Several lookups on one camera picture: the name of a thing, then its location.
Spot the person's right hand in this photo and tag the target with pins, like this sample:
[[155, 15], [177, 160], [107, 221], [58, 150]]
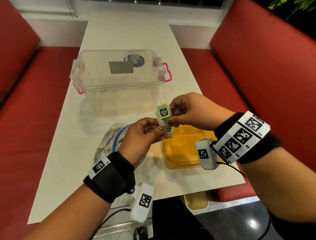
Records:
[[202, 111]]

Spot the person's left hand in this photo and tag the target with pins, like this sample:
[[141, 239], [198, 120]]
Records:
[[138, 141]]

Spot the clear zip bag blue seal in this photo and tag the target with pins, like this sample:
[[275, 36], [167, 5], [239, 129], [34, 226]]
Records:
[[108, 143]]

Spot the yellow tray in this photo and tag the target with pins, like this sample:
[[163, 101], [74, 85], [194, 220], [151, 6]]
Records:
[[182, 150]]

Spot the person's left forearm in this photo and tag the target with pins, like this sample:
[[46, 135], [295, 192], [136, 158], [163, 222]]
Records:
[[71, 217]]

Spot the person's right forearm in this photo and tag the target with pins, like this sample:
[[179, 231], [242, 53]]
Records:
[[284, 188]]

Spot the person's black trousers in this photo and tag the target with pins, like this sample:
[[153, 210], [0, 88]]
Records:
[[172, 222]]

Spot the person's black sleeve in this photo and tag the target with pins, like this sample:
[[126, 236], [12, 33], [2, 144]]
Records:
[[296, 230]]

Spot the black left wristband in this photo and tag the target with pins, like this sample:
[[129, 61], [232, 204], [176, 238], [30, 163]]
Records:
[[111, 181]]

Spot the black wristband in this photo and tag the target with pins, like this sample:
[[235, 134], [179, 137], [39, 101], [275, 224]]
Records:
[[111, 181], [266, 146]]

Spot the black right wristband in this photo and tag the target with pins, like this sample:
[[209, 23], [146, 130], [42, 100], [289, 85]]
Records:
[[266, 146]]

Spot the red bench seat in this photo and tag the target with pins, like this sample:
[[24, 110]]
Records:
[[266, 61], [24, 111]]

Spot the yellow lid under table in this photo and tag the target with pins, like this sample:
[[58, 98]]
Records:
[[196, 201]]

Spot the black and white shoe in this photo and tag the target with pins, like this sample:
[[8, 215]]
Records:
[[140, 233]]

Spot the dark glass window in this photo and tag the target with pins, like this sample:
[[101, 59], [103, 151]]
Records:
[[172, 2]]

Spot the green leafy plant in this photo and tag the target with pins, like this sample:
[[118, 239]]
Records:
[[279, 3]]

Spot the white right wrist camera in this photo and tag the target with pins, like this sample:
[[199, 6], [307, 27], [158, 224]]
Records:
[[208, 163]]

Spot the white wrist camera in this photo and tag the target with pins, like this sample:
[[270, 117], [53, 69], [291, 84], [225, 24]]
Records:
[[208, 163], [139, 215]]

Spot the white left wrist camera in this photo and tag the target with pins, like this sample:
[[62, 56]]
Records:
[[139, 215]]

